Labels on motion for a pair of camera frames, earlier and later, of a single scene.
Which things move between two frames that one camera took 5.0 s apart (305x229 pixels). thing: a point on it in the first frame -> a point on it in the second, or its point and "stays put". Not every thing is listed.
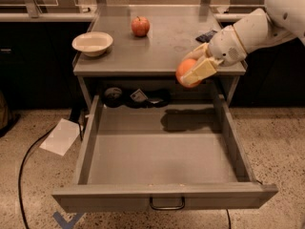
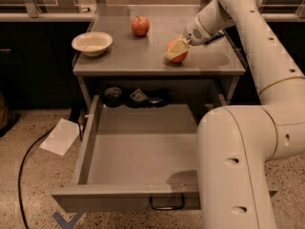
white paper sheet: (62, 136) stays put
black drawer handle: (177, 208) stays put
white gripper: (225, 46) -> (194, 33)
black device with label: (115, 97) stays put
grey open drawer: (159, 153) stays put
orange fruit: (183, 68) -> (179, 58)
